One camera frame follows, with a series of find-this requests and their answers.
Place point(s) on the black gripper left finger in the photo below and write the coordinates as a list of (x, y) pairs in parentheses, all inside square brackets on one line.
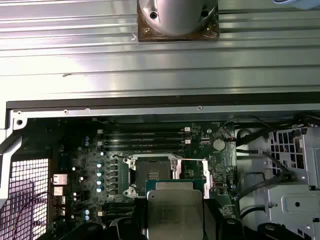
[(125, 230)]

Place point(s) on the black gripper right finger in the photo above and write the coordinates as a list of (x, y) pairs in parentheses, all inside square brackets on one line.
[(225, 231)]

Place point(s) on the silver CPU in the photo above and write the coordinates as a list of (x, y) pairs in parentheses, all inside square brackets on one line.
[(175, 212)]

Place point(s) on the metal socket cover frame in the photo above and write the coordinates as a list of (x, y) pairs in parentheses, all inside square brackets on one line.
[(207, 175)]

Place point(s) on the RAM slot white clips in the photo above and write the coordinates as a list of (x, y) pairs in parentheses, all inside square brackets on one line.
[(145, 130), (117, 213), (145, 142)]

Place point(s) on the RAM slot black clips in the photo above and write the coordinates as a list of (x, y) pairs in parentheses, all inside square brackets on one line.
[(145, 148), (117, 205), (145, 136)]

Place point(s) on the CPU socket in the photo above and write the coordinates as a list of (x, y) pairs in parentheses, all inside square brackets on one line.
[(152, 167)]

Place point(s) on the green motherboard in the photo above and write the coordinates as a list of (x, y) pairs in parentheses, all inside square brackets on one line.
[(222, 165)]

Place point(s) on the metal rear port block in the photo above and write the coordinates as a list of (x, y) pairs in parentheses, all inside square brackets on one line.
[(60, 179)]

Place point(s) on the round coin battery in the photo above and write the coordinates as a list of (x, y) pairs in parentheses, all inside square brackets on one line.
[(218, 144)]

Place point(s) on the metal drive cage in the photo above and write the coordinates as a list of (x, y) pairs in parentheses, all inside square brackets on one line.
[(308, 160)]

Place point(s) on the black open PC case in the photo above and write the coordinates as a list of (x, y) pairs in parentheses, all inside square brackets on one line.
[(100, 103)]

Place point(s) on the square brown base plate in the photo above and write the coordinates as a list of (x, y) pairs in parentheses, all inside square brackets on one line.
[(143, 36)]

